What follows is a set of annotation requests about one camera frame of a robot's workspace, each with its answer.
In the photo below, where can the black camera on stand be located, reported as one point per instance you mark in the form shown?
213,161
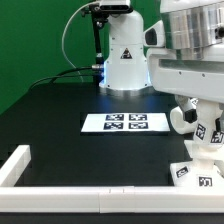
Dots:
116,6

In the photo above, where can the white lamp bulb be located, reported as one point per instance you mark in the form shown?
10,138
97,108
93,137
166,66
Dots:
206,133

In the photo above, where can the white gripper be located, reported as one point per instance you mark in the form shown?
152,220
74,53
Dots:
203,79

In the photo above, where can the white left fence wall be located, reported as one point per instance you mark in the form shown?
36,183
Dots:
15,165

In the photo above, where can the white marker sheet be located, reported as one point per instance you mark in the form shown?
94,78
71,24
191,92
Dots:
126,122

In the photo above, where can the white lamp shade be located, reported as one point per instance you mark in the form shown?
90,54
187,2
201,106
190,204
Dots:
178,123

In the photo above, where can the white lamp base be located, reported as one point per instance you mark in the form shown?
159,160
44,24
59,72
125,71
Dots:
206,168

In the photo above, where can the white front fence wall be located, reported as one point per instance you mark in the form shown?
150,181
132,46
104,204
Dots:
111,200

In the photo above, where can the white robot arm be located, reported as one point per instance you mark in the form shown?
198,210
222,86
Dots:
181,54

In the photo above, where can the black camera stand pole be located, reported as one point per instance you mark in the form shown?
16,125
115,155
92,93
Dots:
99,19

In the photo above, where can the white fence wall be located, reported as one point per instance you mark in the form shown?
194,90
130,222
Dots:
15,165
111,200

